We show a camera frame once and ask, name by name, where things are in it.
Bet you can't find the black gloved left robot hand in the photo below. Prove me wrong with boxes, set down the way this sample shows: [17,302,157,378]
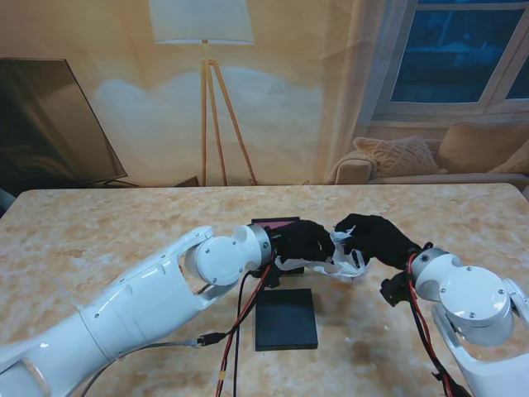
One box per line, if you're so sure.
[268,220,335,270]

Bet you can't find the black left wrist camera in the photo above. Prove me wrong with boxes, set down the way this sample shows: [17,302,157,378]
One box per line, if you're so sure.
[250,266,282,289]

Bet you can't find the white framed window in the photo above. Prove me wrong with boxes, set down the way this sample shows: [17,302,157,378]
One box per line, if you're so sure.
[369,0,529,125]

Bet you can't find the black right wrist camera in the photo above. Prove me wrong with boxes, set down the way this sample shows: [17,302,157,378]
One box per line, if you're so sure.
[379,270,414,308]

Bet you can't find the red black right arm cable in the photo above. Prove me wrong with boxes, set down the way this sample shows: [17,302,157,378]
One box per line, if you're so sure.
[407,254,472,397]

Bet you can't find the red black arm cable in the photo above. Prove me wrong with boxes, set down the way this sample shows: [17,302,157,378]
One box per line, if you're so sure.
[214,264,274,397]
[407,254,472,397]

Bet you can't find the dark flat television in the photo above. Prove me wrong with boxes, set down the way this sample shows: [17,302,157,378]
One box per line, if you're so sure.
[0,58,140,189]

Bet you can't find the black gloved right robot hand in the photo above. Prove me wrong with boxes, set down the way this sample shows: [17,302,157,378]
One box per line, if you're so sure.
[332,213,422,270]

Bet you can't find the knitted beige cushion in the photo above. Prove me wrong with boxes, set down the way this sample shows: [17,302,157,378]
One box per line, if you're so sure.
[353,136,441,177]

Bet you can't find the white plastic bag orange print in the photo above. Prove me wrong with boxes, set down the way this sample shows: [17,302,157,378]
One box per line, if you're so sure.
[274,225,369,285]

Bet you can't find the red black left arm cable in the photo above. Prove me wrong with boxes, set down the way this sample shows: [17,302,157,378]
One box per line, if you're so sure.
[214,264,274,397]

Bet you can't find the black flat box lid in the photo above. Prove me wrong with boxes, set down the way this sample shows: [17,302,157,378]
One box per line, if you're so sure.
[254,288,320,352]

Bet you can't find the tripod floor lamp white shade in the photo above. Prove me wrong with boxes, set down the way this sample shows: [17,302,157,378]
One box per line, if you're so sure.
[147,0,260,186]

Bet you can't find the black gift box pink inside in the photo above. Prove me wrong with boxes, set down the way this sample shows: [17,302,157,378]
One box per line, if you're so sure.
[250,216,305,276]

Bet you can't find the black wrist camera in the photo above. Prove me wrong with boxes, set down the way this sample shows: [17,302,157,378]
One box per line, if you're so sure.
[379,270,414,308]
[250,266,282,289]

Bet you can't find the beige sofa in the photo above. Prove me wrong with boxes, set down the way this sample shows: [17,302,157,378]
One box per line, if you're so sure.
[330,122,529,185]

